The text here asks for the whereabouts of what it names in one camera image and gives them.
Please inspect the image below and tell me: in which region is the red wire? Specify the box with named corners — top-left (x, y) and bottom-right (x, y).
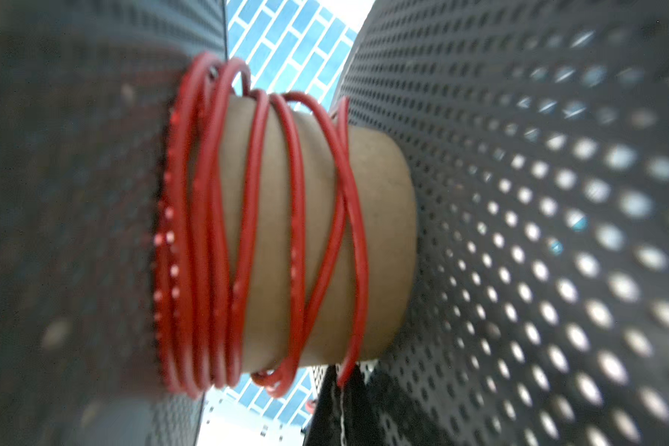
top-left (152, 51), bottom-right (371, 400)

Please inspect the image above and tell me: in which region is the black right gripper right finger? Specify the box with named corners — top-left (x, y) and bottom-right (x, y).
top-left (342, 368), bottom-right (384, 446)

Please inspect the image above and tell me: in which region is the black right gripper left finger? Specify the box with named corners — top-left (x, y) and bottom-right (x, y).
top-left (303, 365), bottom-right (343, 446)

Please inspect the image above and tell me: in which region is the dark grey perforated spool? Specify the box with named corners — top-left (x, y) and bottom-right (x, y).
top-left (0, 1), bottom-right (669, 445)

